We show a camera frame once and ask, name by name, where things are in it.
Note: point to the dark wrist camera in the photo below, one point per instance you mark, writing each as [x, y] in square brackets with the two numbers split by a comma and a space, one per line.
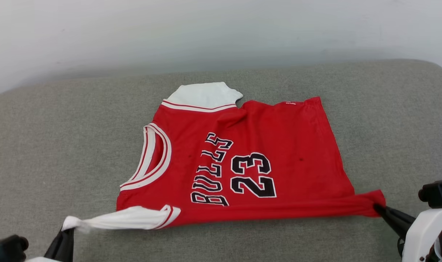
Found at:
[439, 193]
[6, 249]

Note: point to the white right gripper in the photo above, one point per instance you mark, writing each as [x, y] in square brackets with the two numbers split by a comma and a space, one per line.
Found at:
[421, 233]

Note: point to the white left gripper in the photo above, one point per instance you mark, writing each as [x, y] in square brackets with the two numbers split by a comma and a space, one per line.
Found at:
[37, 259]

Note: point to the red basketball jersey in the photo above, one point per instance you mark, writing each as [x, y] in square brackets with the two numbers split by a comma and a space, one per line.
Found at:
[264, 145]

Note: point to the dark right wrist camera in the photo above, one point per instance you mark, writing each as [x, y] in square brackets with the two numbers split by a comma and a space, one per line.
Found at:
[439, 193]

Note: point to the dark left wrist camera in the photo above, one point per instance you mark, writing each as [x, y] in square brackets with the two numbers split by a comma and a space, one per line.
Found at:
[6, 249]

